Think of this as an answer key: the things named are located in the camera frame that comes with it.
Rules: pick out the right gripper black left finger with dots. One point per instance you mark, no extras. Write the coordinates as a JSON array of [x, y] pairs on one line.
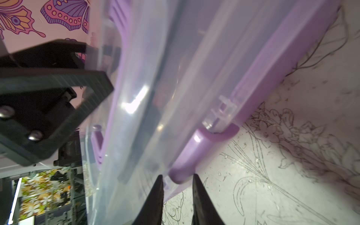
[[151, 211]]

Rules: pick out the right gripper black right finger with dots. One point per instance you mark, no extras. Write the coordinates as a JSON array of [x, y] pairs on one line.
[[204, 210]]

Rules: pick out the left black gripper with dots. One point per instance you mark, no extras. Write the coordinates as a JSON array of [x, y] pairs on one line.
[[40, 106]]

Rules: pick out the purple toolbox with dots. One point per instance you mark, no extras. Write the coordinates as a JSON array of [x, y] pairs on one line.
[[186, 74]]

